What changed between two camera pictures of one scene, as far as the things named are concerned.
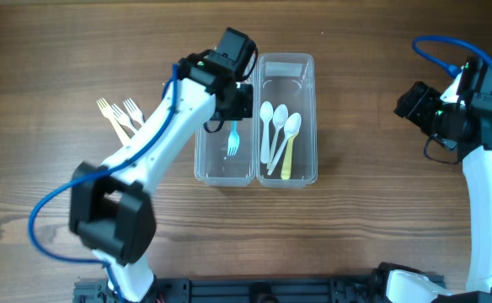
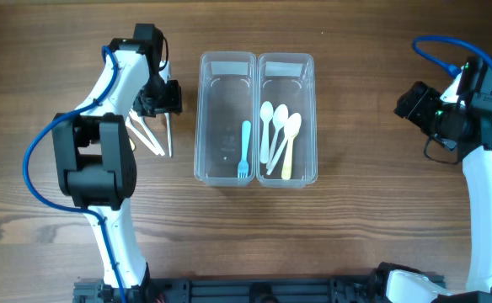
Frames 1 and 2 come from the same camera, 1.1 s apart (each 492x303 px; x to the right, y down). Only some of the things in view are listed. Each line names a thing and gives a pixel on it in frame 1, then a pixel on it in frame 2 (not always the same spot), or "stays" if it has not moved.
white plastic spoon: [266, 114] stays
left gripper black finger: [246, 101] → [169, 96]
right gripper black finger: [420, 105] stays
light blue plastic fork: [233, 140] → [243, 166]
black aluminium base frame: [242, 289] stays
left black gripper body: [237, 106] → [162, 101]
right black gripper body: [411, 103] stays
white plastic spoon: [291, 127] stays
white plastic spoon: [280, 119] stays
